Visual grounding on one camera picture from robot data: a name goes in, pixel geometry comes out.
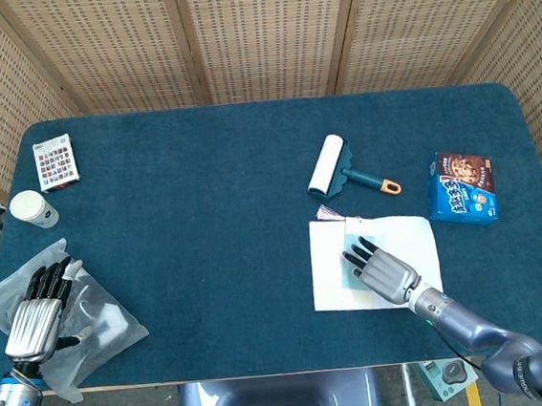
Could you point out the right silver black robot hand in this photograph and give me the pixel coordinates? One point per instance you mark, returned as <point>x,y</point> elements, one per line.
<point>393,277</point>

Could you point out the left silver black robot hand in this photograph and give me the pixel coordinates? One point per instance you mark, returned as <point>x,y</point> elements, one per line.
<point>32,326</point>

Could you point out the light blue tasselled bookmark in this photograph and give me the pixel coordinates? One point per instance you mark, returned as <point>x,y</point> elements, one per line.
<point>347,241</point>

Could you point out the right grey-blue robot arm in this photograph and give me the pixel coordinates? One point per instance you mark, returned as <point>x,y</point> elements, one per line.
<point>470,328</point>

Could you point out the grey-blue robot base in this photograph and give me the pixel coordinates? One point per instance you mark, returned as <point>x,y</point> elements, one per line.
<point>281,403</point>

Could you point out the open white lined notebook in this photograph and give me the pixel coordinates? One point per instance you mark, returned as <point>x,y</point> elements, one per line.
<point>325,265</point>

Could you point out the translucent plastic bag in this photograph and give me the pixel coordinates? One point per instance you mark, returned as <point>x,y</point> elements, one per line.
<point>110,324</point>

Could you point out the teal product box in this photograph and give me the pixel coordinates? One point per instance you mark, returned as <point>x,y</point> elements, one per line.
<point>446,378</point>

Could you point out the metal table leg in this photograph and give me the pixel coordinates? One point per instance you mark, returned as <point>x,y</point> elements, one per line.
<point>409,391</point>

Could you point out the blue cookie box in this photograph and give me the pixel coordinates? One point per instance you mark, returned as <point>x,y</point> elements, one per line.
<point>461,184</point>

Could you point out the white paper cup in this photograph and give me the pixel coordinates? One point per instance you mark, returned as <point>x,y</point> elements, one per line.
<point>29,207</point>

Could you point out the teal lint roller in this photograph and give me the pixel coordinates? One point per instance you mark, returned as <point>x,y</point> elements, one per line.
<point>325,164</point>

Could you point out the picture grid card box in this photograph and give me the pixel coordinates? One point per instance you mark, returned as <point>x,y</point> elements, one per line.
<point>56,161</point>

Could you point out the dark blue table cloth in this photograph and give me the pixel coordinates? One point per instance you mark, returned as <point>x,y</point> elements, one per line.
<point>179,197</point>

